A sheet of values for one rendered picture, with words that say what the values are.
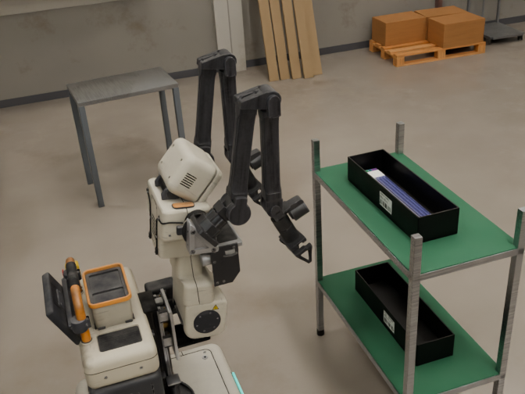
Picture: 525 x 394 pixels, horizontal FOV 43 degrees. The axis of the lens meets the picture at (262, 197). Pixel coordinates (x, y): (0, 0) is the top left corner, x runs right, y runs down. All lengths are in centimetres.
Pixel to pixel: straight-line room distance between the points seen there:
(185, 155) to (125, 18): 503
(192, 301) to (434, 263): 87
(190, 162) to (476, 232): 110
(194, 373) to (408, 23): 555
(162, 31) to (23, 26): 137
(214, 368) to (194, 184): 103
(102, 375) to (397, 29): 601
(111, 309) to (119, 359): 18
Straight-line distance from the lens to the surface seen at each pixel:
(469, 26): 773
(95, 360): 234
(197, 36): 737
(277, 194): 218
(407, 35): 780
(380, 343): 298
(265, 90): 205
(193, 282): 244
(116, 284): 249
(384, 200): 266
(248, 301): 380
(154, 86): 476
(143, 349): 234
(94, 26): 717
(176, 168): 224
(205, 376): 297
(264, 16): 707
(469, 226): 265
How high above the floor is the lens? 231
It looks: 29 degrees down
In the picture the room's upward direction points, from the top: 4 degrees counter-clockwise
